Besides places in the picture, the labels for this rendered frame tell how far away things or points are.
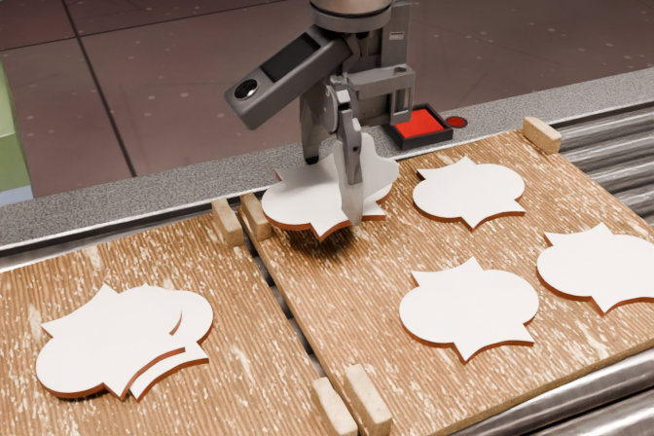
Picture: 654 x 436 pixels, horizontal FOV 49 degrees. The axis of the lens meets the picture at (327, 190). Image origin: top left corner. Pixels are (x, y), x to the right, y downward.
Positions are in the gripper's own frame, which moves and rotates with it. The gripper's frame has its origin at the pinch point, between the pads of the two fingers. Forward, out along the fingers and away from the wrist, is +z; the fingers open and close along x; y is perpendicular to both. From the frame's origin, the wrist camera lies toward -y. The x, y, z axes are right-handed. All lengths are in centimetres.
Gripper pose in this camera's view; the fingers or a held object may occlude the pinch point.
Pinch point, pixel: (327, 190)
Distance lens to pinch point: 73.1
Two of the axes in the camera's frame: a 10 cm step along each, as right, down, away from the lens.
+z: -0.1, 7.9, 6.1
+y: 9.1, -2.4, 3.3
